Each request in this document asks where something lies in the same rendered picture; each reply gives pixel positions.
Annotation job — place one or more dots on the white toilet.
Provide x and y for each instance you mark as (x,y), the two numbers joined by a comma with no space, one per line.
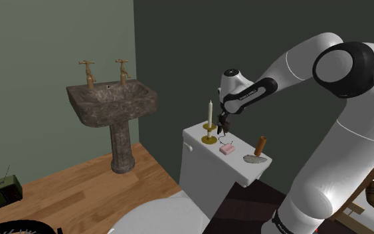
(203,171)

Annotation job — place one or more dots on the brown stone pedestal sink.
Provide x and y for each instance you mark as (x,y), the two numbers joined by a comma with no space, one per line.
(112,103)

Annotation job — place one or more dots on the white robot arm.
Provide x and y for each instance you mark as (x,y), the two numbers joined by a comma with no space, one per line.
(345,155)

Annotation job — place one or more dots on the dark robot stand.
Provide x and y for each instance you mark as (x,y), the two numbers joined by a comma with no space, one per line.
(245,207)

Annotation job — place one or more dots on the black round object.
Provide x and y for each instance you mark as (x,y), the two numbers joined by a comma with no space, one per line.
(18,227)

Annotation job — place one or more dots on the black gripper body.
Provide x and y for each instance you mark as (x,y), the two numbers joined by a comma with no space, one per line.
(223,124)

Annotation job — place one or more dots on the white candle in gold holder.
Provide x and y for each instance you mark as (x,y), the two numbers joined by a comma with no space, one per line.
(210,111)

